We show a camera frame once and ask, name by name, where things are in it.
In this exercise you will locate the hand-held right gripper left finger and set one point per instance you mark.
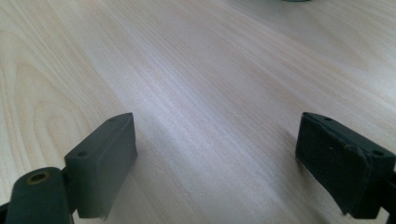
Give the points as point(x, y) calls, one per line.
point(102, 161)

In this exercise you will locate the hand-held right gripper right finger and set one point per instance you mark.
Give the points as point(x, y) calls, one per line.
point(336, 168)

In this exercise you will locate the teal cup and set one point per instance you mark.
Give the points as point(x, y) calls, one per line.
point(295, 0)

